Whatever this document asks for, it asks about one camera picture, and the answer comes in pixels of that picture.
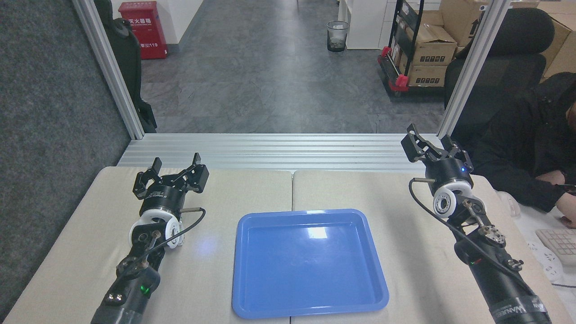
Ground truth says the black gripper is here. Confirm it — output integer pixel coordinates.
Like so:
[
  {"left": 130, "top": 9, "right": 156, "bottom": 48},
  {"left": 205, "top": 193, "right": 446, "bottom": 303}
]
[
  {"left": 401, "top": 124, "right": 474, "bottom": 190},
  {"left": 133, "top": 153, "right": 210, "bottom": 216}
]

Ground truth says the blue plastic tray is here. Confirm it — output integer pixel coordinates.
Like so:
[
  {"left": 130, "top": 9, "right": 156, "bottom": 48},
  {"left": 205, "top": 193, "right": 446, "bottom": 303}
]
[{"left": 232, "top": 208, "right": 390, "bottom": 320}]

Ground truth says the person's hand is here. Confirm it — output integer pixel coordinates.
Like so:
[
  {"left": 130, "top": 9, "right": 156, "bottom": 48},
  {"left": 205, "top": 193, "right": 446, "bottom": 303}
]
[
  {"left": 556, "top": 191, "right": 576, "bottom": 229},
  {"left": 535, "top": 171, "right": 566, "bottom": 185}
]

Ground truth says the beige table pad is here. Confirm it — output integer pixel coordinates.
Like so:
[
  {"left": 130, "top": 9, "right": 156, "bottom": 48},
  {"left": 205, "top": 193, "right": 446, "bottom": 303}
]
[
  {"left": 290, "top": 170, "right": 564, "bottom": 324},
  {"left": 2, "top": 166, "right": 294, "bottom": 324}
]

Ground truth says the flat cardboard box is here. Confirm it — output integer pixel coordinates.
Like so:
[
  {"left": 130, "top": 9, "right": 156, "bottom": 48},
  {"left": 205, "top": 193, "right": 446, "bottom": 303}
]
[{"left": 407, "top": 65, "right": 449, "bottom": 87}]

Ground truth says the black cart with red corners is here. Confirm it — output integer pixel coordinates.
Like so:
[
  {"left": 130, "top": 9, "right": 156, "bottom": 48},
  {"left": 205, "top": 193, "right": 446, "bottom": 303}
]
[{"left": 377, "top": 0, "right": 447, "bottom": 98}]

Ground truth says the person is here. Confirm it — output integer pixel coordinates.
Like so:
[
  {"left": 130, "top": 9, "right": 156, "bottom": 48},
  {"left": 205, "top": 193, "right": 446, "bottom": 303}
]
[{"left": 471, "top": 72, "right": 576, "bottom": 229}]

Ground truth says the cardboard box with black print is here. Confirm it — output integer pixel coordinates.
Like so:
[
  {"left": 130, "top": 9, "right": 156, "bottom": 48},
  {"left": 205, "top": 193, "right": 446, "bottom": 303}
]
[{"left": 406, "top": 23, "right": 458, "bottom": 67}]

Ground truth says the black high-back office chair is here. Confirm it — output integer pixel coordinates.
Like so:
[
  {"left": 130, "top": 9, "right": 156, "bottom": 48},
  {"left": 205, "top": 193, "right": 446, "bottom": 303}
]
[{"left": 444, "top": 8, "right": 555, "bottom": 151}]

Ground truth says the white lace cloth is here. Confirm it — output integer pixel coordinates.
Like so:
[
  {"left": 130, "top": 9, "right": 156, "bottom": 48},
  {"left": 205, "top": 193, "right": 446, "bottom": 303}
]
[{"left": 496, "top": 191, "right": 576, "bottom": 318}]

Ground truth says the large plain cardboard box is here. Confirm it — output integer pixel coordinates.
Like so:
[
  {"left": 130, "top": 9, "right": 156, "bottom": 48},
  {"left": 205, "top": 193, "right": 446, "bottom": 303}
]
[{"left": 438, "top": 0, "right": 490, "bottom": 48}]

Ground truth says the white cabinet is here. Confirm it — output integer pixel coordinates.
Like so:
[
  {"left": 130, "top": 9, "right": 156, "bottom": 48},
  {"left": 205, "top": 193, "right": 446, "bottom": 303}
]
[{"left": 337, "top": 0, "right": 388, "bottom": 50}]

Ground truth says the black mesh trash bin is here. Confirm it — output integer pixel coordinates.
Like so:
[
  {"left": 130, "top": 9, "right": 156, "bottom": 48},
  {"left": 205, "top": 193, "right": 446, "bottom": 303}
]
[{"left": 327, "top": 21, "right": 350, "bottom": 53}]

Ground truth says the red fire extinguisher box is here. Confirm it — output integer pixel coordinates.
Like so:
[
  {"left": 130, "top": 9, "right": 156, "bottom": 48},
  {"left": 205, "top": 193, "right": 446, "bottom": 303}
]
[{"left": 118, "top": 1, "right": 169, "bottom": 60}]

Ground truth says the beige keyboard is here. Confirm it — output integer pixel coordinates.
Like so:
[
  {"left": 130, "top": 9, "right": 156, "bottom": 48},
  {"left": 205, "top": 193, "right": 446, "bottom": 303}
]
[{"left": 535, "top": 228, "right": 576, "bottom": 266}]

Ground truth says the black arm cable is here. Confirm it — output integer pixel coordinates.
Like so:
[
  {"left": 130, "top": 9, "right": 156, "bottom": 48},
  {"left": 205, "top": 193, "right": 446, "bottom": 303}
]
[
  {"left": 408, "top": 177, "right": 540, "bottom": 302},
  {"left": 118, "top": 207, "right": 207, "bottom": 270}
]

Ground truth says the silver aluminium post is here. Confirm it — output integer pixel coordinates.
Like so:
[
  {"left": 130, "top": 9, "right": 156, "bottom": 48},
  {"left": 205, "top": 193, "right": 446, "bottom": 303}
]
[
  {"left": 437, "top": 0, "right": 513, "bottom": 138},
  {"left": 72, "top": 0, "right": 145, "bottom": 140}
]

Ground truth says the silver aluminium rail frame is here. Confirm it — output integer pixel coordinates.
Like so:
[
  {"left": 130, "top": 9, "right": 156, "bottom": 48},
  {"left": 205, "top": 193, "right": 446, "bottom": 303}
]
[{"left": 117, "top": 133, "right": 445, "bottom": 173}]

